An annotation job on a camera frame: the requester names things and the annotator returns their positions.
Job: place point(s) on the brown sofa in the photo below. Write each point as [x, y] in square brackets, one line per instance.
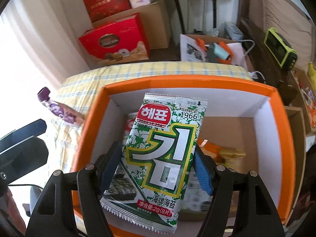
[290, 21]

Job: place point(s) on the white sheer curtain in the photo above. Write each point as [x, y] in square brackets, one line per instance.
[39, 48]

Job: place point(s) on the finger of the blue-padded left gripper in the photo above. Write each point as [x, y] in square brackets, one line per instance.
[35, 128]

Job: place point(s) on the small white green snack packet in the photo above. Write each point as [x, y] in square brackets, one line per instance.
[195, 199]

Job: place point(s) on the red collection gift box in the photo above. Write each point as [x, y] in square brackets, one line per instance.
[121, 41]

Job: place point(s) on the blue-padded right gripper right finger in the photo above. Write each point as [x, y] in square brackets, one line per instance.
[204, 168]

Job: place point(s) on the green white seaweed packet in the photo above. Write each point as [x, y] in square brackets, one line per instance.
[150, 182]

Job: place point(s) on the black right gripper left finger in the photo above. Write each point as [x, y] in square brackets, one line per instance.
[106, 166]

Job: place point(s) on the orange snack packet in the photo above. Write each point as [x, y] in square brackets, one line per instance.
[233, 158]
[210, 149]

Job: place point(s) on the lime green radio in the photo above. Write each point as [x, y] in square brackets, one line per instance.
[280, 48]

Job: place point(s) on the orange cardboard box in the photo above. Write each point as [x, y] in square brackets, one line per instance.
[238, 111]

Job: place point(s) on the brown cardboard box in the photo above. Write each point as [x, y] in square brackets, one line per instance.
[155, 20]

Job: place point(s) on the purple grape jelly pouch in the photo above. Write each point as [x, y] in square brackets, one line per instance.
[64, 112]

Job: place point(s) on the open box with orange tools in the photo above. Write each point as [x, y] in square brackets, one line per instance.
[203, 48]

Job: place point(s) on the yellow plaid tablecloth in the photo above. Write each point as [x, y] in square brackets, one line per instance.
[80, 91]

